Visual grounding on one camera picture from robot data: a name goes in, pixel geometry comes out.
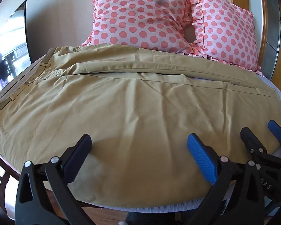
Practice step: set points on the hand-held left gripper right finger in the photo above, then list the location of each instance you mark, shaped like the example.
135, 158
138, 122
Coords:
201, 154

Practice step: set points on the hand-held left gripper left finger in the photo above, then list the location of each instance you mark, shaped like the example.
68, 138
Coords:
80, 148

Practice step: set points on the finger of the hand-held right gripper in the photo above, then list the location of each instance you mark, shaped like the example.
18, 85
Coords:
277, 129
251, 140

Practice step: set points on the khaki pants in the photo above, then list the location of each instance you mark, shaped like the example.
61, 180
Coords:
135, 112

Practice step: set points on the dark wooden furniture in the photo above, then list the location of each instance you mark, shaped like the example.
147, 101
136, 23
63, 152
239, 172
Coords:
0, 180

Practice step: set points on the small pink polka dot pillow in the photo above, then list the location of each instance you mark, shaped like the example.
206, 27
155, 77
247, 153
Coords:
227, 32

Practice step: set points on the large pink polka dot pillow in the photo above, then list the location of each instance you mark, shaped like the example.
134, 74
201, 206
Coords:
140, 16

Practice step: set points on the wall television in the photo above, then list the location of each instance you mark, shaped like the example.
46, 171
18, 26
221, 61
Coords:
11, 51

